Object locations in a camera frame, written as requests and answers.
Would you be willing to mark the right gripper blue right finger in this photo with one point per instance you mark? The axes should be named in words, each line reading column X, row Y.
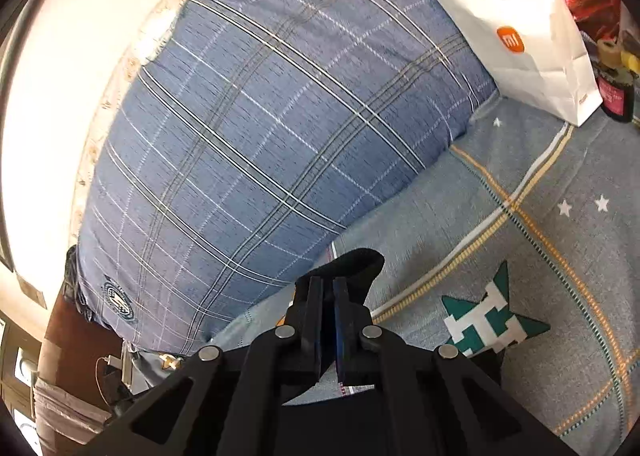
column 350, row 317

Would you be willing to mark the grey star patterned quilt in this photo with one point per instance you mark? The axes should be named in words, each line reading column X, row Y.
column 523, row 240

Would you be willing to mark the blue plaid pillow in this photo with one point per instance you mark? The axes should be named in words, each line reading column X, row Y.
column 262, row 130

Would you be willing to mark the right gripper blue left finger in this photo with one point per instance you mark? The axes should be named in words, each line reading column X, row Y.
column 310, row 327

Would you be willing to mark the dark bottle with beige cap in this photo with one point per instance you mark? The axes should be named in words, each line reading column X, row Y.
column 615, row 82

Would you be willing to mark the black pants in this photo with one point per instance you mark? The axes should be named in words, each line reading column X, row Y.
column 403, row 406

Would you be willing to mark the white paper shopping bag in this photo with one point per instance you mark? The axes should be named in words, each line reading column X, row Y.
column 534, row 52

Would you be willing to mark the grey cloth on nightstand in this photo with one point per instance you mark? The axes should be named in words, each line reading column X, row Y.
column 64, row 413

